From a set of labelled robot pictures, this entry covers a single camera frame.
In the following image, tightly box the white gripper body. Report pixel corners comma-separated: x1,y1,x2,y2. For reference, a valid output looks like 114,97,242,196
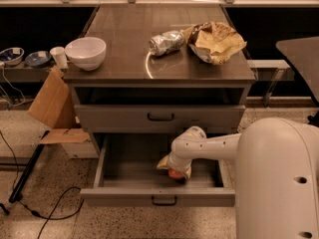
167,152,192,173

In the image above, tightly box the red apple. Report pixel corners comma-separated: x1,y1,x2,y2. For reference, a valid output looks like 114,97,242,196
168,169,184,180

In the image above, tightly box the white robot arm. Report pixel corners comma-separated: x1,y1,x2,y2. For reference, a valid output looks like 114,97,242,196
158,118,319,239

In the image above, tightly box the open grey middle drawer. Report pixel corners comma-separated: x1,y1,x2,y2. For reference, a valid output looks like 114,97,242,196
81,133,235,207

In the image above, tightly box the grey drawer cabinet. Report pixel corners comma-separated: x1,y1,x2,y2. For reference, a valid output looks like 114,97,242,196
64,4,255,149

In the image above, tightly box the closed grey upper drawer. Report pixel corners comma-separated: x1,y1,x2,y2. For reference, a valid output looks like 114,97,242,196
75,105,245,133

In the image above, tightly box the crushed silver can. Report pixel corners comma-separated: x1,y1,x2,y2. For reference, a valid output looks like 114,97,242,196
149,31,185,57

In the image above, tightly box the brown cardboard box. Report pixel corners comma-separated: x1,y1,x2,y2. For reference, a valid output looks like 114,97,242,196
28,66,99,158

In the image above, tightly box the crumpled yellow chip bag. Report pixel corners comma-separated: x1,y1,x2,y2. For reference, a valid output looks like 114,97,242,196
181,21,246,65

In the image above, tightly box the white bowl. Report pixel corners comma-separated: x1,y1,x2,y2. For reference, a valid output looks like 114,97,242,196
65,37,107,71

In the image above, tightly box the black table leg left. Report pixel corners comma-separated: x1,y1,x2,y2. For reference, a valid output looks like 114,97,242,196
9,143,44,203

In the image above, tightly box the white paper cup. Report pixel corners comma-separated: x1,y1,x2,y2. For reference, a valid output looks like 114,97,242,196
50,47,68,69

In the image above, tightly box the small blue dish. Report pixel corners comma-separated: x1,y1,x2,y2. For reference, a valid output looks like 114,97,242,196
25,51,51,69

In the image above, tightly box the blue patterned bowl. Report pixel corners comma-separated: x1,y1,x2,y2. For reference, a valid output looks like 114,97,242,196
0,47,24,66

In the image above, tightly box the black floor cable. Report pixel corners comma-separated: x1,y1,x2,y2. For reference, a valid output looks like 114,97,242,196
0,129,85,239

